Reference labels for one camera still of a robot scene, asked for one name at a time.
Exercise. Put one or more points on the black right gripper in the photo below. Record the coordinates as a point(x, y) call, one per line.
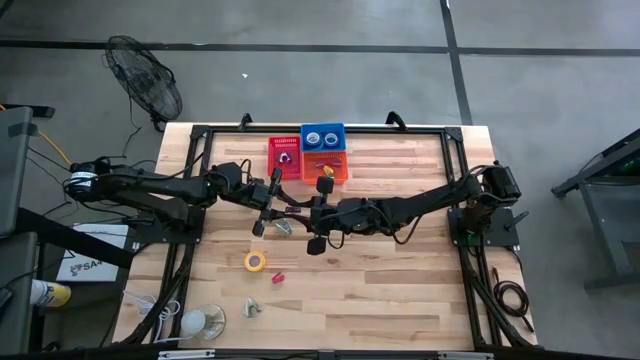
point(332, 216)

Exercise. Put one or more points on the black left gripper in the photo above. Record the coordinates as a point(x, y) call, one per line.
point(260, 200)

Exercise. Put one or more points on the yellow stapler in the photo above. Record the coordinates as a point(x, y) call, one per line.
point(328, 171)

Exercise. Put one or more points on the red stapler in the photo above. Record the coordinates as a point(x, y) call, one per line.
point(318, 164)
point(277, 278)

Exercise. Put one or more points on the yellow tape roll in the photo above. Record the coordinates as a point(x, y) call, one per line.
point(247, 261)

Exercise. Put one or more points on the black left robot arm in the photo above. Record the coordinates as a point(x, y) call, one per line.
point(165, 185)

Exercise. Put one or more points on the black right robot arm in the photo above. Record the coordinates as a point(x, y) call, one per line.
point(425, 205)

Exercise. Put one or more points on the red plastic basket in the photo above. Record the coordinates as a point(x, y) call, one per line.
point(292, 172)

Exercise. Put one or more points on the orange plastic basket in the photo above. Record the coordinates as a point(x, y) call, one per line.
point(312, 175)

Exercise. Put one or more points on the blue plastic basket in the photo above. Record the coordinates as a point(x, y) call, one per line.
point(322, 127)

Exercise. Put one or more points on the clear glass bowl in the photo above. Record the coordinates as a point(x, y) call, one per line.
point(216, 322)

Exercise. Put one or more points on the white light bulb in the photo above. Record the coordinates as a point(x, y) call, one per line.
point(193, 322)

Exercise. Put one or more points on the silver aluminium bar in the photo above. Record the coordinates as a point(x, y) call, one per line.
point(465, 356)
point(185, 354)

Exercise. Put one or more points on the black floor fan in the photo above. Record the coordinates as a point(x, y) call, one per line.
point(145, 80)

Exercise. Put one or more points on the black lever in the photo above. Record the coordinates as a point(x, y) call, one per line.
point(517, 220)

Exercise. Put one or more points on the black diagonal beam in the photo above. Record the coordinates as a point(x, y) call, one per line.
point(75, 240)

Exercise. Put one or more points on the white printed box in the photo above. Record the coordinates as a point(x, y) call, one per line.
point(82, 272)

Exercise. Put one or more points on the yellow white spray bottle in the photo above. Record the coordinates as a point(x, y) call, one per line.
point(52, 295)

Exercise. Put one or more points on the grey cabinet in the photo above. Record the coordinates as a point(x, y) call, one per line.
point(17, 330)
point(12, 175)

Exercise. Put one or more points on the grey metal cart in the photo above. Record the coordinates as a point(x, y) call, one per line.
point(607, 220)

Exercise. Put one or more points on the black aluminium rig frame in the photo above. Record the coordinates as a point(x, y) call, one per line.
point(225, 130)

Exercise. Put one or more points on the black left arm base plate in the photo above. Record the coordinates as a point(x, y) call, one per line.
point(150, 238)

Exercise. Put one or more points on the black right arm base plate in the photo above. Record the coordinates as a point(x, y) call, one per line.
point(500, 236)

